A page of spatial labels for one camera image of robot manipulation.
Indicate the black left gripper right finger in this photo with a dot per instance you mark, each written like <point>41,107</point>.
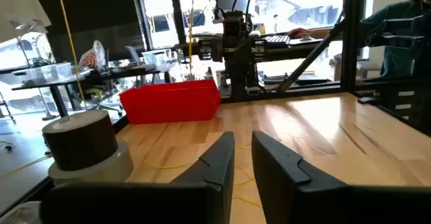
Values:
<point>279,183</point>

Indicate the black office desk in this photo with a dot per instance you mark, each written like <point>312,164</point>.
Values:
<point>58,99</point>

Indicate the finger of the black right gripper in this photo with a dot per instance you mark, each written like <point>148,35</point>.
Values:
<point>259,50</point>
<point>205,50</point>

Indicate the white desk lamp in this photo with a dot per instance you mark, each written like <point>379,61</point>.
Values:
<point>23,24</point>

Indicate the green office chair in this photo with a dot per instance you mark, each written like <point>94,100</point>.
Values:
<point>96,94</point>

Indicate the computer keyboard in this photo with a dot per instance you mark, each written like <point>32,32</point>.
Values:
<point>277,39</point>

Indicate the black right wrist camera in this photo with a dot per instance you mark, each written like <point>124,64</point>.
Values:
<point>233,27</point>

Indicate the black metal rig frame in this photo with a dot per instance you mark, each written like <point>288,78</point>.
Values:
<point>352,32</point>

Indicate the person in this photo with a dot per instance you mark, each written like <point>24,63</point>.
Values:
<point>397,32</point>

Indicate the black standing desk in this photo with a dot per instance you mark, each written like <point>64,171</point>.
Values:
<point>303,50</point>

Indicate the black tape roll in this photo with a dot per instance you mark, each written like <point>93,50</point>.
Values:
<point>81,143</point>

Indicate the clear storage box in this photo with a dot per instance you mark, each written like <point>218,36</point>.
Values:
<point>47,72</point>
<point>156,57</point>

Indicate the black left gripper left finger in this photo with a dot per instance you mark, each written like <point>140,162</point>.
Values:
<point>215,170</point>

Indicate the red plastic bin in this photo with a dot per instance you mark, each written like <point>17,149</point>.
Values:
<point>168,103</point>

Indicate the white plastic bag red swirl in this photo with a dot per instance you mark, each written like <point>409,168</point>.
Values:
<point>92,57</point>

